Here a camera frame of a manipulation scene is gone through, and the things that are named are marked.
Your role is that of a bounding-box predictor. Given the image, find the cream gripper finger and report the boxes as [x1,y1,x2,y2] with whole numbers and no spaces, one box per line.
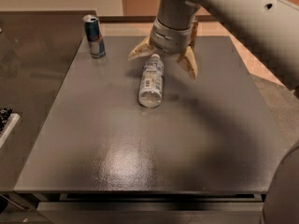
[128,36,154,61]
[178,46,198,79]

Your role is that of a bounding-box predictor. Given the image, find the clear plastic water bottle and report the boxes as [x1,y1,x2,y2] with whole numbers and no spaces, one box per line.
[138,54,164,108]

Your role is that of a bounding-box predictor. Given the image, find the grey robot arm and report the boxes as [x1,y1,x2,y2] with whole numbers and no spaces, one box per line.
[128,0,299,92]

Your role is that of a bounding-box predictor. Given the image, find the blue red bull can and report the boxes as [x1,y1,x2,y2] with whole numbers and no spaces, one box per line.
[82,15,106,59]

